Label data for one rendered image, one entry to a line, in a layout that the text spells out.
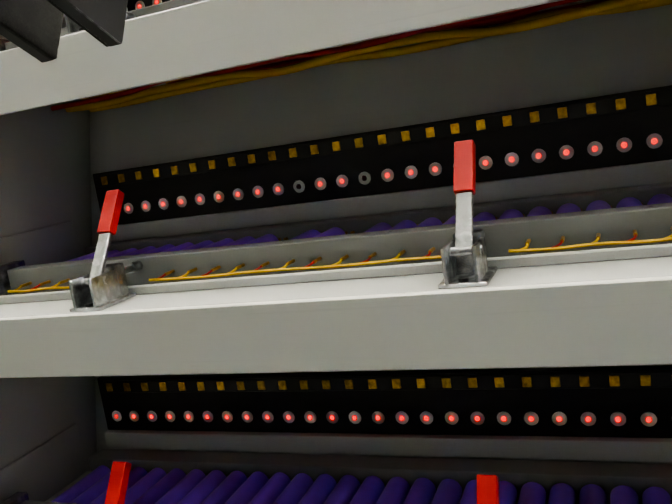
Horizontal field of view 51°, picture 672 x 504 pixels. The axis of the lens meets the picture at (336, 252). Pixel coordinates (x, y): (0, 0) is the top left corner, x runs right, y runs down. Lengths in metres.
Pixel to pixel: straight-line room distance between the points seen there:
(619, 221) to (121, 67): 0.35
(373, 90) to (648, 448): 0.36
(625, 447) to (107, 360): 0.37
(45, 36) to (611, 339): 0.31
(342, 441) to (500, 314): 0.26
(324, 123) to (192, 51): 0.19
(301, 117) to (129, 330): 0.27
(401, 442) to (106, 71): 0.36
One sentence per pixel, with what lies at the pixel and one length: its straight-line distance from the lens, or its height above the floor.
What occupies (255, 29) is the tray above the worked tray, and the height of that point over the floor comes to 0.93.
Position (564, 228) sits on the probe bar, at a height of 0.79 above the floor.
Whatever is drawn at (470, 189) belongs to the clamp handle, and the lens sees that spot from 0.43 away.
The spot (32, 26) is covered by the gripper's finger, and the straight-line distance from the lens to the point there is 0.34.
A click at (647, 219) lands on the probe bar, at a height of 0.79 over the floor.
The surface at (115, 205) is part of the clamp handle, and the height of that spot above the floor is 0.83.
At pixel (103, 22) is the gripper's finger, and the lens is 0.31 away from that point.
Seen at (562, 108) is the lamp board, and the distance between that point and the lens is 0.57.
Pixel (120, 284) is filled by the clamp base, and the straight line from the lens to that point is 0.54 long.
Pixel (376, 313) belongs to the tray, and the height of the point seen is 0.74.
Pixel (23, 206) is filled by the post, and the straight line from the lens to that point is 0.72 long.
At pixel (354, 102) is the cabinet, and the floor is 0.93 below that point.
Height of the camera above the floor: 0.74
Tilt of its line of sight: 5 degrees up
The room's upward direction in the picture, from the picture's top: 3 degrees counter-clockwise
